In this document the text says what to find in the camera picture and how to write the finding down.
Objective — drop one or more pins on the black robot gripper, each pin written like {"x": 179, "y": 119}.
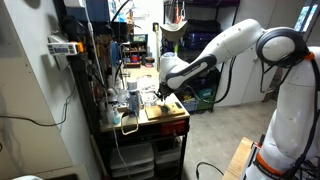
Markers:
{"x": 163, "y": 92}

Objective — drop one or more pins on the dark blue suitcase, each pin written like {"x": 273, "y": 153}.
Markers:
{"x": 198, "y": 40}

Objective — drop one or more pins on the wooden workbench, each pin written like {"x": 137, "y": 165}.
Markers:
{"x": 106, "y": 137}

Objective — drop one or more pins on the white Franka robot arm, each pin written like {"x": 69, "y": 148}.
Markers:
{"x": 292, "y": 135}

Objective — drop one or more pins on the white spray bottle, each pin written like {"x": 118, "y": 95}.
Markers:
{"x": 134, "y": 103}

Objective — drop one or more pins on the beige hanging hat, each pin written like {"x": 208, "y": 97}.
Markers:
{"x": 174, "y": 31}

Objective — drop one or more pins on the white storage bins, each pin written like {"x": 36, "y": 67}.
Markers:
{"x": 134, "y": 162}

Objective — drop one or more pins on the black metal shelving rack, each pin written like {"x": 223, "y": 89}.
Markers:
{"x": 203, "y": 16}

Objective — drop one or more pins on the teal handled cleaning brush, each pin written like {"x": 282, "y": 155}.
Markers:
{"x": 164, "y": 108}

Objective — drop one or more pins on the wooden cutting board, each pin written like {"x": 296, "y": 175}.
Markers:
{"x": 154, "y": 112}

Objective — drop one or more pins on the white power strip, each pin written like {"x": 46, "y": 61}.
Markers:
{"x": 58, "y": 46}

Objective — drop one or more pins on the red drawer box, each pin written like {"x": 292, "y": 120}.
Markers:
{"x": 177, "y": 127}

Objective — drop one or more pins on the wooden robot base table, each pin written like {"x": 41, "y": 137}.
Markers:
{"x": 237, "y": 163}

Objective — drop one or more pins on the blue hand sanitizer bottle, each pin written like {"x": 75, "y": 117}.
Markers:
{"x": 116, "y": 118}

